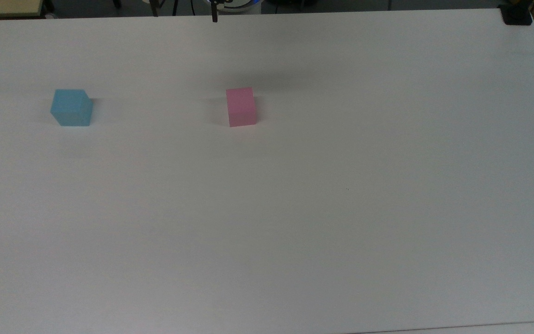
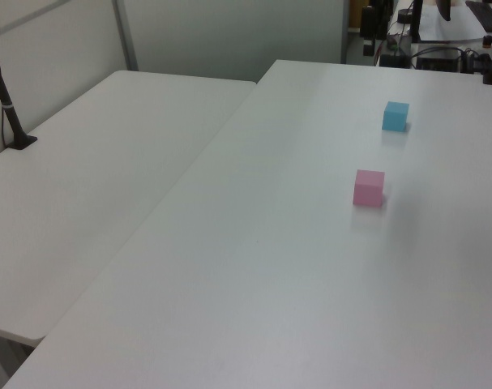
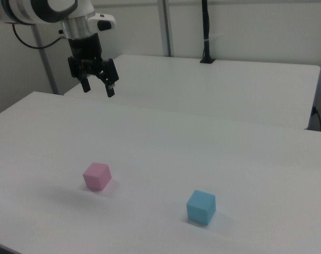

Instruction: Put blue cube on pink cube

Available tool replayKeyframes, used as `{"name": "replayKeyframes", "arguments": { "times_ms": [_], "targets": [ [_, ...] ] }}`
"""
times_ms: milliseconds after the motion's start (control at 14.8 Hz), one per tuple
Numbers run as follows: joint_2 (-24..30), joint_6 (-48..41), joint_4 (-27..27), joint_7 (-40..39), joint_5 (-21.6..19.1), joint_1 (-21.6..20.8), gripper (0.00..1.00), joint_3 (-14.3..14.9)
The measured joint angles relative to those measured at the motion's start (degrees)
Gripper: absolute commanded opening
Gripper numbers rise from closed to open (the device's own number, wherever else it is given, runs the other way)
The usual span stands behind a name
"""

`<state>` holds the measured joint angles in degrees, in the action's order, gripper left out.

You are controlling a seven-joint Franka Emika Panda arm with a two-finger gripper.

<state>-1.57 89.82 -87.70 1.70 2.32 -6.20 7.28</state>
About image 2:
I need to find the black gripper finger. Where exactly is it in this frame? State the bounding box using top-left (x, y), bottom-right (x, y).
top-left (436, 0), bottom-right (454, 22)

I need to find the blue cube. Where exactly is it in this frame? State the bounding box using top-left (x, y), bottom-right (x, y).
top-left (381, 100), bottom-right (411, 132)

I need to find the pink cube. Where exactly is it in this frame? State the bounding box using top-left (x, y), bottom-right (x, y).
top-left (353, 169), bottom-right (386, 207)

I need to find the black monitor stand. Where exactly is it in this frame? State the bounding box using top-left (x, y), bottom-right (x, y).
top-left (409, 0), bottom-right (426, 42)

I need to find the black keyboard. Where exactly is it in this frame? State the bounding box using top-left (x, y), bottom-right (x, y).
top-left (465, 0), bottom-right (492, 31)

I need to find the black flat electronics box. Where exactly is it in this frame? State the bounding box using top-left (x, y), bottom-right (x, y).
top-left (415, 48), bottom-right (464, 72)

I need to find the black adapter block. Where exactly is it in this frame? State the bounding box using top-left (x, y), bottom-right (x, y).
top-left (462, 48), bottom-right (492, 75)

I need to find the black upright device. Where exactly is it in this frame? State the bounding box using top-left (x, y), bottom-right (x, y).
top-left (362, 5), bottom-right (379, 58)

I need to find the yellow wooden board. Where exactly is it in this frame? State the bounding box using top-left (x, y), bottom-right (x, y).
top-left (349, 0), bottom-right (363, 30)

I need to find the white side table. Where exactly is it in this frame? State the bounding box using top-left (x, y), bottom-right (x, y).
top-left (0, 69), bottom-right (258, 389)

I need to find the grey partition frame post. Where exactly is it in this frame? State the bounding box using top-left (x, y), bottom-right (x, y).
top-left (340, 0), bottom-right (351, 65)

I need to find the black camera stand pole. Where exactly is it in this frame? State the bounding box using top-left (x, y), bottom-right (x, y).
top-left (0, 32), bottom-right (39, 152)

